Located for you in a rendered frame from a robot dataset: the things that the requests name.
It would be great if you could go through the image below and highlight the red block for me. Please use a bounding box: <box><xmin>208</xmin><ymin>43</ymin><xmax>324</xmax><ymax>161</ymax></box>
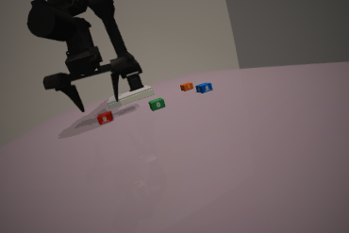
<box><xmin>97</xmin><ymin>111</ymin><xmax>113</xmax><ymax>125</ymax></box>

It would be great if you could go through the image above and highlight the blue block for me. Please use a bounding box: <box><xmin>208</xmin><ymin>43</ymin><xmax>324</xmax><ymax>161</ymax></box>
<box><xmin>195</xmin><ymin>83</ymin><xmax>213</xmax><ymax>93</ymax></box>

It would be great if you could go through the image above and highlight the orange block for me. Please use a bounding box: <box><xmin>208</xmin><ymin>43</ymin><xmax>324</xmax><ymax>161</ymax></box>
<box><xmin>180</xmin><ymin>83</ymin><xmax>193</xmax><ymax>92</ymax></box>

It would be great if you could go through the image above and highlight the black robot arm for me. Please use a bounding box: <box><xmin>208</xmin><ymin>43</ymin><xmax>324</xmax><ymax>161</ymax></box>
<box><xmin>27</xmin><ymin>0</ymin><xmax>143</xmax><ymax>92</ymax></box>

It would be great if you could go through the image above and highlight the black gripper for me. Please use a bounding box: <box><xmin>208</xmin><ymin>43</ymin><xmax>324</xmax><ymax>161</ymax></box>
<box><xmin>42</xmin><ymin>40</ymin><xmax>130</xmax><ymax>112</ymax></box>

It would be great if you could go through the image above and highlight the green block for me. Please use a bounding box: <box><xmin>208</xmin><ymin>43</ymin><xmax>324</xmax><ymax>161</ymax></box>
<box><xmin>148</xmin><ymin>98</ymin><xmax>166</xmax><ymax>111</ymax></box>

